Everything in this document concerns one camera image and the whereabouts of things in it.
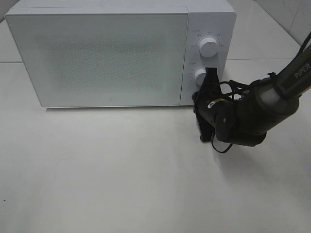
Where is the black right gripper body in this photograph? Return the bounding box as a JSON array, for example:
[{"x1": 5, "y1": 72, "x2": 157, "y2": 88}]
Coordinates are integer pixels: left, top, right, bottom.
[{"x1": 192, "y1": 82, "x2": 231, "y2": 129}]

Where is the white microwave oven body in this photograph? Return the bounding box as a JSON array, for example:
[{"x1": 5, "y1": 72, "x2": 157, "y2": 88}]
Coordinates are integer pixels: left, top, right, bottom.
[{"x1": 5, "y1": 0, "x2": 236, "y2": 106}]

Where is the white round knob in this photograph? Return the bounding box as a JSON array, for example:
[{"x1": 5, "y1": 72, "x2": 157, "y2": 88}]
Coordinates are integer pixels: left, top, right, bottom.
[
  {"x1": 194, "y1": 68, "x2": 206, "y2": 86},
  {"x1": 198, "y1": 35, "x2": 219, "y2": 58}
]

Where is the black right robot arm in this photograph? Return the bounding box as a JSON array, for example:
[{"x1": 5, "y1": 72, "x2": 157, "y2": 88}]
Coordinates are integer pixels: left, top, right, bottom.
[{"x1": 192, "y1": 35, "x2": 311, "y2": 147}]

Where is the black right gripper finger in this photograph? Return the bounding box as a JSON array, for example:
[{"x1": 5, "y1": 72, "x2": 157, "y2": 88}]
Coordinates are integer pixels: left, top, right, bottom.
[
  {"x1": 196, "y1": 114, "x2": 215, "y2": 143},
  {"x1": 203, "y1": 67, "x2": 219, "y2": 85}
]

